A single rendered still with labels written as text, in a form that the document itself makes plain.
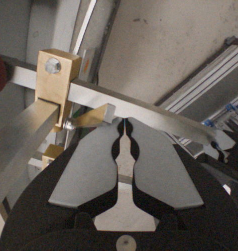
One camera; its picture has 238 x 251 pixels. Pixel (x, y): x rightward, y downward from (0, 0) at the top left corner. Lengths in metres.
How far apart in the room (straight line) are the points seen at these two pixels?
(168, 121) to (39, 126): 0.20
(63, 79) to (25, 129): 0.09
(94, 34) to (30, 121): 0.26
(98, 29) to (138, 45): 0.72
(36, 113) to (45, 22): 0.34
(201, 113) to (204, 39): 0.52
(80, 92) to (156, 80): 0.94
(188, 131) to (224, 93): 0.87
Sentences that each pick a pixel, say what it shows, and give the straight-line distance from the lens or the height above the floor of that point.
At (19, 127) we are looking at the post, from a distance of 0.19.
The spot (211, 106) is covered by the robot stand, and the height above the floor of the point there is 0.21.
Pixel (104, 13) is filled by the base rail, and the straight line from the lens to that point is 0.38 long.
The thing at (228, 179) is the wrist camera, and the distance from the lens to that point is 0.21.
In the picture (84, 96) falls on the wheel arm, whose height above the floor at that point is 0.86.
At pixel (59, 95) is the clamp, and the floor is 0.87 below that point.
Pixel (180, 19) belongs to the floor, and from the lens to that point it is 1.14.
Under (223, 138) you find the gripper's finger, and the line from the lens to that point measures 0.30.
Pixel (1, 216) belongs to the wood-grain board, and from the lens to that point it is 0.68.
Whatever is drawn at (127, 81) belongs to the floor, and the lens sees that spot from 1.11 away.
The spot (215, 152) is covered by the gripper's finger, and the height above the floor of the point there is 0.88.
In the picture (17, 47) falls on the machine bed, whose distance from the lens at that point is 0.51.
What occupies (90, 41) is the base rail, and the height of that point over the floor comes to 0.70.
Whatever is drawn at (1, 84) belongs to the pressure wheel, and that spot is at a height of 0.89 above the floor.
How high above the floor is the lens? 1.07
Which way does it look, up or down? 58 degrees down
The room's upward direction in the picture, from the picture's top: 177 degrees counter-clockwise
